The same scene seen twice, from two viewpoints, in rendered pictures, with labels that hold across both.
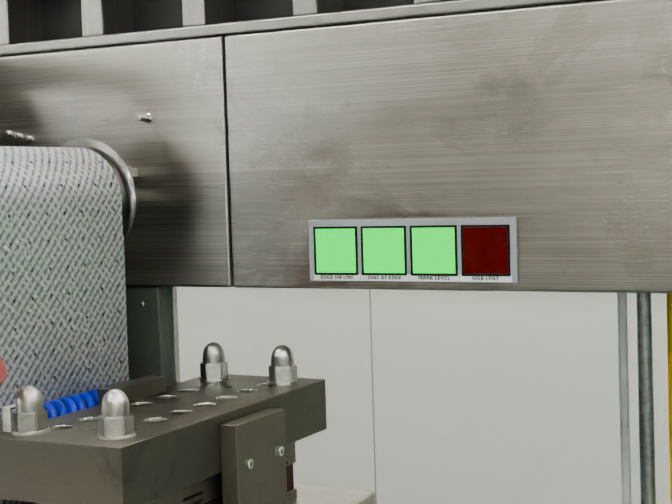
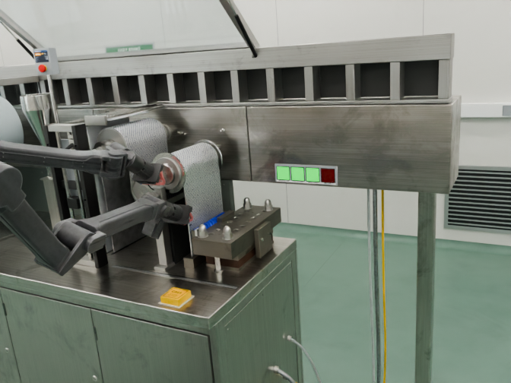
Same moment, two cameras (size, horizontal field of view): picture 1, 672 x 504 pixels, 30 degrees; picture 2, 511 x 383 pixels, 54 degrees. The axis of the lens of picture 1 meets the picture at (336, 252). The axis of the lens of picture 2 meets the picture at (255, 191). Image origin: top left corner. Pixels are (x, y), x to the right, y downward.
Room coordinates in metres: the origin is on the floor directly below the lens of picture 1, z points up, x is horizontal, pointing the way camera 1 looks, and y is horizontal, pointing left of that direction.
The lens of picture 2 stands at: (-0.46, 0.06, 1.66)
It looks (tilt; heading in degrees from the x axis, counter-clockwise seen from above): 16 degrees down; 2
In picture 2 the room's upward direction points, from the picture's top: 4 degrees counter-clockwise
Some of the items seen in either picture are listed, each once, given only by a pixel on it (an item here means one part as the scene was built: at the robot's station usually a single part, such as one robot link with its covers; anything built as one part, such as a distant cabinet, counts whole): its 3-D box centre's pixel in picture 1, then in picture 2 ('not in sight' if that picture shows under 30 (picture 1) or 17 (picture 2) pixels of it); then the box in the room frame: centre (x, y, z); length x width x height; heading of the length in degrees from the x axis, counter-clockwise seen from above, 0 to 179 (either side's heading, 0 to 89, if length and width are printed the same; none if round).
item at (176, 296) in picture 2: not in sight; (176, 296); (0.99, 0.38, 0.91); 0.07 x 0.07 x 0.02; 63
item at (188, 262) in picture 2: not in sight; (209, 248); (1.36, 0.30, 0.92); 0.28 x 0.04 x 0.04; 153
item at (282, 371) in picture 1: (282, 363); (268, 204); (1.46, 0.07, 1.05); 0.04 x 0.04 x 0.04
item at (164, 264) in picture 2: not in sight; (159, 229); (1.25, 0.46, 1.05); 0.06 x 0.05 x 0.31; 153
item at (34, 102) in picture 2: not in sight; (39, 101); (1.70, 1.01, 1.50); 0.14 x 0.14 x 0.06
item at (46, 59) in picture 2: not in sight; (45, 61); (1.55, 0.89, 1.66); 0.07 x 0.07 x 0.10; 79
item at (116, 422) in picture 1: (115, 412); (226, 232); (1.17, 0.21, 1.05); 0.04 x 0.04 x 0.04
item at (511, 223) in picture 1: (409, 250); (305, 174); (1.38, -0.08, 1.18); 0.25 x 0.01 x 0.07; 63
